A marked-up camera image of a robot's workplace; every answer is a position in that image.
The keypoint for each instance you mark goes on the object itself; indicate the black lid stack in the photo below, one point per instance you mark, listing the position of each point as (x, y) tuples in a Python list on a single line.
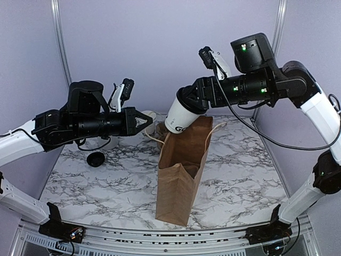
[(95, 159)]

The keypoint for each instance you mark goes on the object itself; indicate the brown paper bag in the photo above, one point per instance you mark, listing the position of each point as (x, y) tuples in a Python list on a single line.
[(176, 190)]

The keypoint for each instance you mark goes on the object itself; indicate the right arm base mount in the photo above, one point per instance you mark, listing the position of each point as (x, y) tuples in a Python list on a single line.
[(275, 229)]

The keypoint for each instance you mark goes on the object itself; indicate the white paper coffee cup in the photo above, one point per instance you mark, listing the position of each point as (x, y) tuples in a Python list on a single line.
[(180, 116)]

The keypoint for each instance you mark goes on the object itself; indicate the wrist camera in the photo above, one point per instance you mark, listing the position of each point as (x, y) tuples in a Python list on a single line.
[(214, 61), (121, 94)]

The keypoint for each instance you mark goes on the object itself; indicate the aluminium frame post right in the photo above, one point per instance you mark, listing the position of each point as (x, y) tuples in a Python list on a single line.
[(279, 26)]

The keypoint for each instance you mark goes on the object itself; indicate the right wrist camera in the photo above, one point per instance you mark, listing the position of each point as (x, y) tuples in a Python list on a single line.
[(214, 61)]

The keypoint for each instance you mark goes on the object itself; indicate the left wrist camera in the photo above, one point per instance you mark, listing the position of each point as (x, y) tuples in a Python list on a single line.
[(121, 94)]

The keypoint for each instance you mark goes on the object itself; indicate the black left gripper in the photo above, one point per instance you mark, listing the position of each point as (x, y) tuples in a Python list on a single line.
[(127, 129)]

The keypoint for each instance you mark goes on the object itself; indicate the brown cardboard cup carrier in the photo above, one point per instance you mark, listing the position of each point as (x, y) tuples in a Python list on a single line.
[(192, 170)]

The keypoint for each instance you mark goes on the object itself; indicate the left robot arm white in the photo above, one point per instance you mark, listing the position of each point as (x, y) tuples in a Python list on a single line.
[(18, 104)]

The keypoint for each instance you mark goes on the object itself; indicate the white ribbed canister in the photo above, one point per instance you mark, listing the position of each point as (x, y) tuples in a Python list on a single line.
[(108, 144)]

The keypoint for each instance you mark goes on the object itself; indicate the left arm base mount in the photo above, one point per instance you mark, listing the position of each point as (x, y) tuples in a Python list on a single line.
[(56, 228)]

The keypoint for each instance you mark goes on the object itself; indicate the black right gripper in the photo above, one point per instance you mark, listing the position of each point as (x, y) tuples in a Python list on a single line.
[(206, 85)]

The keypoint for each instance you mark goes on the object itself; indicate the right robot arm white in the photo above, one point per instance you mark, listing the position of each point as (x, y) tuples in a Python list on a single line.
[(296, 84)]

